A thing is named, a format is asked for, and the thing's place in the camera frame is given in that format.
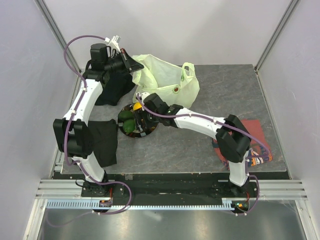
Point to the yellow lemon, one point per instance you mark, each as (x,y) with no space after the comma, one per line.
(137,106)

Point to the grey cable duct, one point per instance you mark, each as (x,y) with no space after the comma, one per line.
(97,204)

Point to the right aluminium frame post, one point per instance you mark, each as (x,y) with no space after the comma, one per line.
(276,33)

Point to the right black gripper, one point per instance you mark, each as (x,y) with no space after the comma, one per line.
(140,114)

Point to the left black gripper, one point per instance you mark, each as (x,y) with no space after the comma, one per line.
(130,64)

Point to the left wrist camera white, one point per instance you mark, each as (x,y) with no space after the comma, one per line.
(113,42)

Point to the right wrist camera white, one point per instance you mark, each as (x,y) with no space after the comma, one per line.
(142,96)

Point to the aluminium frame post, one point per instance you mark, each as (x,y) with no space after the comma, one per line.
(68,57)
(276,33)

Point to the light green plastic bag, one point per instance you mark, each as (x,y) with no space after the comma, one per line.
(173,84)

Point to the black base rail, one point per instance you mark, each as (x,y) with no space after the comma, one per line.
(168,192)

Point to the black cloth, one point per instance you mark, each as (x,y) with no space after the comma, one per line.
(118,85)
(105,136)

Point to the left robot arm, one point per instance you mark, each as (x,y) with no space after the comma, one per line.
(72,133)

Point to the left aluminium frame post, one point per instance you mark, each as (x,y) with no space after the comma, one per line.
(68,57)

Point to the green avocado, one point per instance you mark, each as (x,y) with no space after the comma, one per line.
(129,126)
(126,115)

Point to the black cloth back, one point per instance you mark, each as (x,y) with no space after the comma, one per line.
(118,85)

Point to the black cloth front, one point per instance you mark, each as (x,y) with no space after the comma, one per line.
(105,136)

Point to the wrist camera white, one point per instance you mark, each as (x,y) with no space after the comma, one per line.
(142,96)
(113,42)

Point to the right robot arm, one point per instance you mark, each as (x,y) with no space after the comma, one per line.
(231,136)

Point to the patterned round plate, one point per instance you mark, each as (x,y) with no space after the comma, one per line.
(134,134)

